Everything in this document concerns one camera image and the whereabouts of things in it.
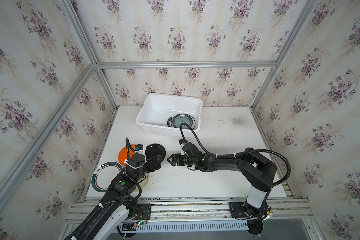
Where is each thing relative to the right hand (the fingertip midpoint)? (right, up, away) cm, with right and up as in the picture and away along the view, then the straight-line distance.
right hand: (175, 157), depth 87 cm
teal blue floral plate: (+3, +23, +21) cm, 32 cm away
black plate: (-13, +3, +7) cm, 15 cm away
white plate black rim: (-5, +21, +19) cm, 28 cm away
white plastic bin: (-15, +32, +28) cm, 45 cm away
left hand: (-11, +1, -7) cm, 13 cm away
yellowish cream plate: (-17, -14, -6) cm, 23 cm away
